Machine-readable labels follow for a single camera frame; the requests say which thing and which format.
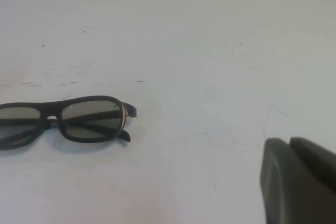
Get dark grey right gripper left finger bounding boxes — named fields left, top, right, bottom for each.
left=259, top=137, right=336, bottom=224

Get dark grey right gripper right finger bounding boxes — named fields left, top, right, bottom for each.
left=289, top=136, right=336, bottom=185

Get black frame sunglasses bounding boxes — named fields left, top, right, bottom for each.
left=0, top=95, right=138, bottom=152

